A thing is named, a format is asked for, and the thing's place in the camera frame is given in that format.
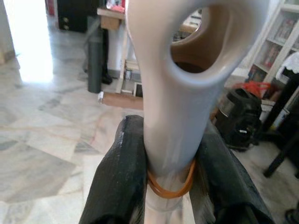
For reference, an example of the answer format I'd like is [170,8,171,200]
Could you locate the white hand brush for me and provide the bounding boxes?
[125,0,273,224]

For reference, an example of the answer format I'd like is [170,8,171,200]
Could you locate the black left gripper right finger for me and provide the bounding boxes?
[190,121,275,224]

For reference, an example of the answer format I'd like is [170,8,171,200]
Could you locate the black wooden table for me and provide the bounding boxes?
[263,67,299,178]

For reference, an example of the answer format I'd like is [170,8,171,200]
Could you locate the white bookshelf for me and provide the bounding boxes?
[247,0,299,83]

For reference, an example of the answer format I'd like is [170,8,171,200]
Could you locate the orange rubber band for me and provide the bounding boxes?
[147,161,196,200]

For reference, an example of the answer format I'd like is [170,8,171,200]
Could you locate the long wooden plank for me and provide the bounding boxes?
[102,93,144,110]

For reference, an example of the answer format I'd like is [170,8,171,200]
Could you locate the red plastic bag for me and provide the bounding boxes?
[243,81,272,99]

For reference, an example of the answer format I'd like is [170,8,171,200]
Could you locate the black cabinet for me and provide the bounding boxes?
[57,0,99,34]

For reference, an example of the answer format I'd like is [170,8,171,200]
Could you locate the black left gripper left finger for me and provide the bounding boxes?
[80,114,148,224]

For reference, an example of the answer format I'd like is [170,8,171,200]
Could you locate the black canister vacuum cleaner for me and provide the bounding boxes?
[214,88,263,150]

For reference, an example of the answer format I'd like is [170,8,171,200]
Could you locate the white lace tablecloth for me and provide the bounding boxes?
[276,51,299,79]

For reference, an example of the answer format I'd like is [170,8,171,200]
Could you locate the white sewing machine table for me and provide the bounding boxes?
[96,7,143,94]

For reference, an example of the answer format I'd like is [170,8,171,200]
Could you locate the white framed tablet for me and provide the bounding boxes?
[133,82,143,98]

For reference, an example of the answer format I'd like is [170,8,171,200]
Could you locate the dark rolled mat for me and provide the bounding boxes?
[87,16,104,94]

